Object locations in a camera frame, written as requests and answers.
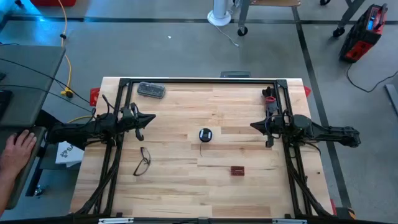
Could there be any yellow power cable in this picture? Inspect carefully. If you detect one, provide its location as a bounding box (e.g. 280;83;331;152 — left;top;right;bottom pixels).
57;0;94;124

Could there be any person's forearm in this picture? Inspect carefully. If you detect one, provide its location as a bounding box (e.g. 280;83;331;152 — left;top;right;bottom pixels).
0;172;16;218

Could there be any wooden workbench on casters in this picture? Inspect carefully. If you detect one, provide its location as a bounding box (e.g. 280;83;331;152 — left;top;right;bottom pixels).
238;0;366;38

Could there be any silver metal bracket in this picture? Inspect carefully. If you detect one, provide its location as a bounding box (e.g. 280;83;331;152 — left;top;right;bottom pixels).
272;218;308;224
98;217;134;224

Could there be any black desk cable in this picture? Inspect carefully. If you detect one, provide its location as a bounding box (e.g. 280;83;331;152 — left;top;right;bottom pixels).
0;57;91;104
0;84;95;113

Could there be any red plastic bin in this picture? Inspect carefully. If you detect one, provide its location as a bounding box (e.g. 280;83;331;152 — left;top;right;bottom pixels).
30;0;77;7

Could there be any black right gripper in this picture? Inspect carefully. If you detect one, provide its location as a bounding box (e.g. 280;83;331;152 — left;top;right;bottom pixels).
250;114;293;149

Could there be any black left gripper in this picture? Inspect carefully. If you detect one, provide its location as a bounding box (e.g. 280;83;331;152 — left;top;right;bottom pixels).
119;101;156;141

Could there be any person's hand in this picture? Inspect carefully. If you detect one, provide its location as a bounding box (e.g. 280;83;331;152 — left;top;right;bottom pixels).
0;129;37;178

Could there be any red and black tool case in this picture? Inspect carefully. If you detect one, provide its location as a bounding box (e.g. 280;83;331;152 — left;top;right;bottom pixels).
338;2;389;64

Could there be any white pole with round base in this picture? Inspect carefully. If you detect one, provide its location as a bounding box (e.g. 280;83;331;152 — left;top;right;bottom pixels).
207;0;233;27

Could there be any black aluminium table frame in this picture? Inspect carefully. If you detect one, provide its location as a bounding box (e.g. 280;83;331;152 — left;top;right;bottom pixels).
74;77;335;218

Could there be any grey metal bar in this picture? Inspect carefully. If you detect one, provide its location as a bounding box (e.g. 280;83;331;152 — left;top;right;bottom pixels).
384;83;398;116

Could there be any white printed box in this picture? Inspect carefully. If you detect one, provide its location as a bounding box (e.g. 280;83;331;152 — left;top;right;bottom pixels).
55;141;85;168

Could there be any grey desk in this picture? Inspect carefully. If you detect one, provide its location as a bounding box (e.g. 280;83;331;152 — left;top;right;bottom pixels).
0;45;67;210

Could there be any black floor cable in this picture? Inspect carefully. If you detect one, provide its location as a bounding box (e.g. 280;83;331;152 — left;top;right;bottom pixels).
346;62;398;93

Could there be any round black cord reel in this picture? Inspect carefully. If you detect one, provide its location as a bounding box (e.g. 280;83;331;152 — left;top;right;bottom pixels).
198;128;213;143

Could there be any white floor cable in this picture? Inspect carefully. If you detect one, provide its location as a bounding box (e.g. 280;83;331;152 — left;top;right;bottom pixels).
214;24;240;47

